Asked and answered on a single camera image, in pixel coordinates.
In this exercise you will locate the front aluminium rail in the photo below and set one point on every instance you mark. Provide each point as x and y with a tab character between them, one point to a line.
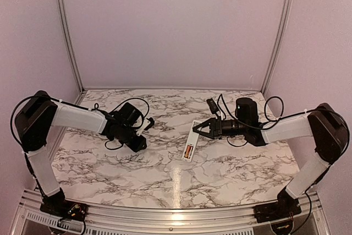
104	219

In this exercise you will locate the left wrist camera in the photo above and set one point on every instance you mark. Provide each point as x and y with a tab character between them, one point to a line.
150	122

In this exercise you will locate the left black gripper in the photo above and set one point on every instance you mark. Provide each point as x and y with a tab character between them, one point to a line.
137	147

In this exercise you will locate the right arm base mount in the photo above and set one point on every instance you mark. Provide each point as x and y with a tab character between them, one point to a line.
272	212

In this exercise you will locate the black gold AAA battery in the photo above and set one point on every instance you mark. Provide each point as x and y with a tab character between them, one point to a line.
190	151

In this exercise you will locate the left aluminium frame post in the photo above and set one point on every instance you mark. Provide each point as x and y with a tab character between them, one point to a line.
69	45

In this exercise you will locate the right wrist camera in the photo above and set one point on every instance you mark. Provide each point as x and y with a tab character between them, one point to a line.
212	105

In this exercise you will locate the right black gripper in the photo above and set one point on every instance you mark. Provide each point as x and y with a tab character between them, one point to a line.
213	122

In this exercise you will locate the white remote control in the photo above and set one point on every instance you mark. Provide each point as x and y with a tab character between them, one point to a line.
191	141

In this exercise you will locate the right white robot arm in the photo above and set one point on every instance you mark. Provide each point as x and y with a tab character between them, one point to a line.
328	129

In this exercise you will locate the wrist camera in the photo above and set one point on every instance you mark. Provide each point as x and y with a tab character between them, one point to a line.
212	105
150	122

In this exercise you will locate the aluminium frame post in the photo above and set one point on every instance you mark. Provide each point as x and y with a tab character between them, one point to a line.
283	22
69	45

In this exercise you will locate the right aluminium frame post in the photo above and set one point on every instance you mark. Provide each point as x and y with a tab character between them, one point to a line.
283	22

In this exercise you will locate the orange AAA battery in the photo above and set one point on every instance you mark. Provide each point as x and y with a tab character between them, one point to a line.
186	154

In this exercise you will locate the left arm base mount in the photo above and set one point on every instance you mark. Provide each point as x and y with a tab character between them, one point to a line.
58	206

